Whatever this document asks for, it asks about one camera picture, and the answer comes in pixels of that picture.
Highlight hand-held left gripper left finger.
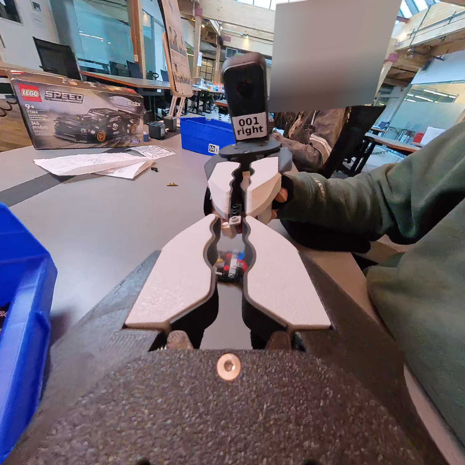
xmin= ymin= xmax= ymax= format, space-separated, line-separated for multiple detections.
xmin=125 ymin=215 xmax=221 ymax=331

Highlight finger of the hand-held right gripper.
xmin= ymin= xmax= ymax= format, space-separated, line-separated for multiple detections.
xmin=240 ymin=156 xmax=282 ymax=226
xmin=207 ymin=162 xmax=244 ymax=239

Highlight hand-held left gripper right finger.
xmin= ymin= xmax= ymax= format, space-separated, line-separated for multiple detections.
xmin=244 ymin=216 xmax=333 ymax=333

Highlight lego car model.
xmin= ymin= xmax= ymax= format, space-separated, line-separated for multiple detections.
xmin=213 ymin=249 xmax=251 ymax=282

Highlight blue plastic bin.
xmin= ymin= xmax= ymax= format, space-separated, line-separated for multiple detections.
xmin=0 ymin=202 xmax=59 ymax=462
xmin=179 ymin=116 xmax=237 ymax=157

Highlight lego set box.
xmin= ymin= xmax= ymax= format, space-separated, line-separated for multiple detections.
xmin=9 ymin=75 xmax=147 ymax=151

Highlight hanging banner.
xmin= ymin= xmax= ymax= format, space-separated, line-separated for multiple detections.
xmin=159 ymin=0 xmax=195 ymax=99

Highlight black office chair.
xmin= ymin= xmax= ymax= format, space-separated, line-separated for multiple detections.
xmin=320 ymin=104 xmax=387 ymax=178

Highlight white paper sheets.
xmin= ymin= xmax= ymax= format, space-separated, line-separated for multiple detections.
xmin=33 ymin=144 xmax=176 ymax=181

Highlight wooden background desks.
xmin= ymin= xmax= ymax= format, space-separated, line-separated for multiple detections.
xmin=79 ymin=69 xmax=171 ymax=91

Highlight black computer monitor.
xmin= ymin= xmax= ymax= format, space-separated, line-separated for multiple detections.
xmin=33 ymin=37 xmax=82 ymax=80

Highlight wooden post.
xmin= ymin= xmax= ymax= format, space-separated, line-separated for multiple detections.
xmin=127 ymin=0 xmax=146 ymax=73

